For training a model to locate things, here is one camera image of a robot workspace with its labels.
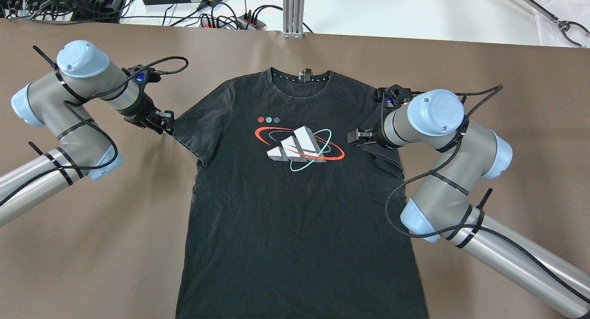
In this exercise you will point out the aluminium vertical post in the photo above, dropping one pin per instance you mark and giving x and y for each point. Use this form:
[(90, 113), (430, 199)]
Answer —
[(293, 18)]

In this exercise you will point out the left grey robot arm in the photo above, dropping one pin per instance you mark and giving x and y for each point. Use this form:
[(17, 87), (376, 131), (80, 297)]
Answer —
[(82, 72)]

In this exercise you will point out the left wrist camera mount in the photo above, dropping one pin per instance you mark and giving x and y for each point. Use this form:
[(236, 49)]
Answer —
[(143, 75)]

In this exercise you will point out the black grabber tool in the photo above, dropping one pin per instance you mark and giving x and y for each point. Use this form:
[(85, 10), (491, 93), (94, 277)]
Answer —
[(563, 25)]

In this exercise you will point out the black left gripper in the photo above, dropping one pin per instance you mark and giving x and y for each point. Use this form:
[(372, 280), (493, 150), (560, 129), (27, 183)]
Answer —
[(142, 110)]

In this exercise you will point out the black electronics box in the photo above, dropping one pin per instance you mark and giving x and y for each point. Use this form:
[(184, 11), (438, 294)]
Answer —
[(109, 11)]

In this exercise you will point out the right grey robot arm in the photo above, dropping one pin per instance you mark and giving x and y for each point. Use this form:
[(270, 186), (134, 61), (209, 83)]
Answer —
[(439, 209)]

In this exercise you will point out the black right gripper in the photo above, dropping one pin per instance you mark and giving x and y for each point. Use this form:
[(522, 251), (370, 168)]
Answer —
[(379, 136)]

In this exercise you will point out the black graphic t-shirt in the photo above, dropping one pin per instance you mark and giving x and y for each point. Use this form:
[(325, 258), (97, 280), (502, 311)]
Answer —
[(287, 219)]

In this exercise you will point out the red black power strip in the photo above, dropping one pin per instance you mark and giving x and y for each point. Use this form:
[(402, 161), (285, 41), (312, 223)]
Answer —
[(223, 22)]

